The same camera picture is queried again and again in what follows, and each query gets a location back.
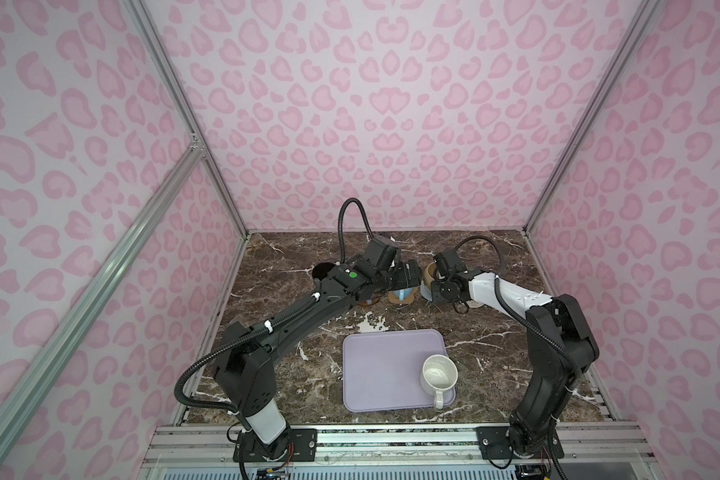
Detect white mug blue handle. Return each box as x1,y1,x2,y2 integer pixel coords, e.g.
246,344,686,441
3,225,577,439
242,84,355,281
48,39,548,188
394,287,417,303

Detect yellow beige mug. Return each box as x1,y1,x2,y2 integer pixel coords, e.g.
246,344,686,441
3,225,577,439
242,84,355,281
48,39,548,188
420,262,437,302

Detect black mug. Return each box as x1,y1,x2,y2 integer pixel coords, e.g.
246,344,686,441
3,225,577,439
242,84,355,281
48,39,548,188
311,262,337,282

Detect cork paw-shaped coaster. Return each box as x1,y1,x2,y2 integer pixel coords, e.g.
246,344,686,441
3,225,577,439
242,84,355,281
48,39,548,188
387,292,416,305

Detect brown wooden round coaster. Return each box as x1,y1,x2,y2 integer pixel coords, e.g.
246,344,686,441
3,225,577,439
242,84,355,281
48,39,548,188
357,295,382,307

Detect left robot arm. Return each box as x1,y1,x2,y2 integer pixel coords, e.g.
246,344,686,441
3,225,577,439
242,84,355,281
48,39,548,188
210,236,422,458

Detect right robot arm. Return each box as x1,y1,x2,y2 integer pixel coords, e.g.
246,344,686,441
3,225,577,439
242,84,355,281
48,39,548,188
430,249,599,457

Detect lavender serving tray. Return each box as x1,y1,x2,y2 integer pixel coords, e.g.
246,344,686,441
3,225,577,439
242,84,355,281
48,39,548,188
342,329,447,413

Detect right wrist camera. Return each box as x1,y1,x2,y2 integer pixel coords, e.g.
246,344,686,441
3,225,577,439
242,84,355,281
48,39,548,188
434,249,466,279

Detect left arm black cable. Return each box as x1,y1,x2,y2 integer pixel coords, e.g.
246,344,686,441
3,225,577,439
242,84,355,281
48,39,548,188
337,197,376,265

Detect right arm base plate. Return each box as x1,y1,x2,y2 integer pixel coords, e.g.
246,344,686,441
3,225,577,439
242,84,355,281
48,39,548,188
475,425,565,461

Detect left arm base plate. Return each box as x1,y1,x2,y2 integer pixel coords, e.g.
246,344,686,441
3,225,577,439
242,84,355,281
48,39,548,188
233,427,318,463

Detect aluminium front rail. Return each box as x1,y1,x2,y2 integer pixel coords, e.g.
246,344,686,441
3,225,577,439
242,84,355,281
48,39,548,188
137,421,663,479

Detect aluminium frame diagonal beam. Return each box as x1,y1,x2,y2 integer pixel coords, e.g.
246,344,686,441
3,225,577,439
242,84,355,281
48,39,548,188
0,143,204,466

